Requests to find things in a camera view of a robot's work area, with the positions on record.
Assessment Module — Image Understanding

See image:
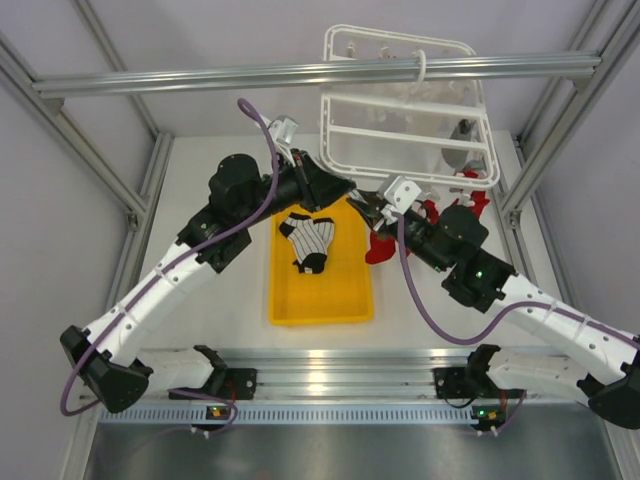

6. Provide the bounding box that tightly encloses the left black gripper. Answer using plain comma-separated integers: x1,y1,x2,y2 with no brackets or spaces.
238,147,355,228

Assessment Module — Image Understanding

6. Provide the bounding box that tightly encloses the striped black white sock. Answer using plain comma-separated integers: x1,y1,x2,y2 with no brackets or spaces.
278,213,335,275

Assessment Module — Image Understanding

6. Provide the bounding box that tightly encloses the white plastic clip hanger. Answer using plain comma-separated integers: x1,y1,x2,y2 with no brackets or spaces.
317,23,502,189

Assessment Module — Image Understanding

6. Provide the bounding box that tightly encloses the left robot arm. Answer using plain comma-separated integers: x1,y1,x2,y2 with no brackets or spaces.
60,149,356,413

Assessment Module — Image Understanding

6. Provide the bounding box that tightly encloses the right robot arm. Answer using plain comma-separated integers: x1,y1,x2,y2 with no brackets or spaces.
347,191,639,430

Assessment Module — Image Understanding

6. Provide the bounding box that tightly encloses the grey sock on hanger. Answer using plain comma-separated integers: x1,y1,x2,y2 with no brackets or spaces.
441,119,475,172

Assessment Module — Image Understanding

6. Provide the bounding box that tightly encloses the red sock clipped on hanger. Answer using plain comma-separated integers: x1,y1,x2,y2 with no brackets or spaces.
452,169,490,219

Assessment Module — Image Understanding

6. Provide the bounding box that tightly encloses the yellow plastic tray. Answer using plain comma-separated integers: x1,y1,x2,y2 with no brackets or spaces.
268,198,374,327

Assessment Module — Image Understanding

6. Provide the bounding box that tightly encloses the aluminium top crossbar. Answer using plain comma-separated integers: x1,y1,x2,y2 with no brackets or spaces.
32,51,602,98

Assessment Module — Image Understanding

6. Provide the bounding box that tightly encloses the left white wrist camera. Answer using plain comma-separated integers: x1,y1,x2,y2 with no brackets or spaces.
268,116,299,148

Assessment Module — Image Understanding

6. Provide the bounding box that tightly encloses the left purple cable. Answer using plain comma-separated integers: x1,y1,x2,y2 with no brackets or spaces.
59,98,281,416

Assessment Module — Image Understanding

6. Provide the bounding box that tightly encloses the purple cable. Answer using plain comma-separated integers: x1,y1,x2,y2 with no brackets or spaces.
397,212,640,351
59,98,281,416

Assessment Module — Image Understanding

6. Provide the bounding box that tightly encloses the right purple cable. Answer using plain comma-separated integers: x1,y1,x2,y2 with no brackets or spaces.
397,212,640,351

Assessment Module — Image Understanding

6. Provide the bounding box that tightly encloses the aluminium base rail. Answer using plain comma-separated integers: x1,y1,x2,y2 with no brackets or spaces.
124,347,626,426

